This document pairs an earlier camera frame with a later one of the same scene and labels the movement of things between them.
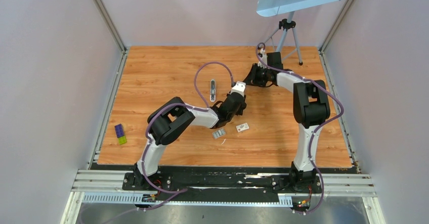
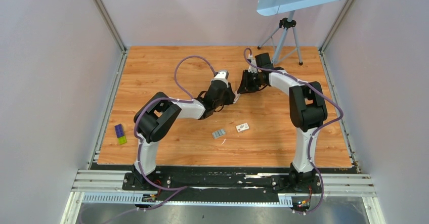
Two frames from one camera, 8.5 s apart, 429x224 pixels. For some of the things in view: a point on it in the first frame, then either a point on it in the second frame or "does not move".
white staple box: (242, 127) does not move
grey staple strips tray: (220, 133) does not move
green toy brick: (122, 140) does not move
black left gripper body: (239, 101) → (226, 93)
